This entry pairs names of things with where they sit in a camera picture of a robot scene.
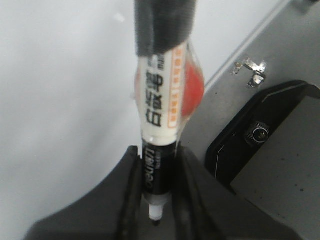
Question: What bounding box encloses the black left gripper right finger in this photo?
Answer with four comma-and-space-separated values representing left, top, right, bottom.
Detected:
172, 147, 301, 240

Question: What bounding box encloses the black camera device on table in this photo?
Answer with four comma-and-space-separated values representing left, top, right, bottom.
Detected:
204, 80, 320, 193

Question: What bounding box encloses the black and white whiteboard marker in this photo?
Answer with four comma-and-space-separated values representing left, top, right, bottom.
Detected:
134, 0, 204, 223

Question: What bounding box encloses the crumpled silver foil scrap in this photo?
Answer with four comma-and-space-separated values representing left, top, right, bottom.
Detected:
231, 57, 267, 89

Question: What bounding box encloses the white whiteboard with metal frame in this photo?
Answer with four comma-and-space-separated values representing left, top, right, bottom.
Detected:
0, 0, 141, 240

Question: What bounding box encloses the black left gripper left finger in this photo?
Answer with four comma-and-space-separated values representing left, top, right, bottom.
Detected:
25, 146, 140, 240

